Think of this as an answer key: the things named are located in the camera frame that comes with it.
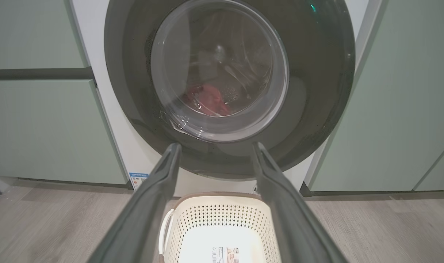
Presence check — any cream perforated laundry basket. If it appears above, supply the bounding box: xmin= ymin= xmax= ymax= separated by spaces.
xmin=158 ymin=192 xmax=282 ymax=263

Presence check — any pale green drawer front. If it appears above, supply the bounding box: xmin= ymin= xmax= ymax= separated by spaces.
xmin=0 ymin=0 xmax=90 ymax=70

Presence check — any green cabinet right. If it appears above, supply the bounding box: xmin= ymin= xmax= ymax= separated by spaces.
xmin=309 ymin=0 xmax=444 ymax=193

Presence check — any white barcode label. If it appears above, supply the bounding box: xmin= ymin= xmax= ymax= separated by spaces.
xmin=211 ymin=246 xmax=241 ymax=263

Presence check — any red sports jersey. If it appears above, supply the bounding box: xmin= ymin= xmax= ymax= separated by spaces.
xmin=183 ymin=84 xmax=232 ymax=117

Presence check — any pale green cabinet door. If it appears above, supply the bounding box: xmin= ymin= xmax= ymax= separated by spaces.
xmin=0 ymin=79 xmax=130 ymax=185
xmin=413 ymin=138 xmax=444 ymax=192

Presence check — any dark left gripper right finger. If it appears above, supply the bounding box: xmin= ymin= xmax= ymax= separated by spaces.
xmin=252 ymin=141 xmax=349 ymax=263

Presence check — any blue white energy label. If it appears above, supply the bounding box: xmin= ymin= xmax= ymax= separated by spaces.
xmin=129 ymin=172 xmax=150 ymax=191

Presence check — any white front-load washing machine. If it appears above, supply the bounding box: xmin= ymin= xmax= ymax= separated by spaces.
xmin=69 ymin=0 xmax=384 ymax=198

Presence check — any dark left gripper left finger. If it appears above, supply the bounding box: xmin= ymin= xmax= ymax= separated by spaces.
xmin=87 ymin=143 xmax=183 ymax=263

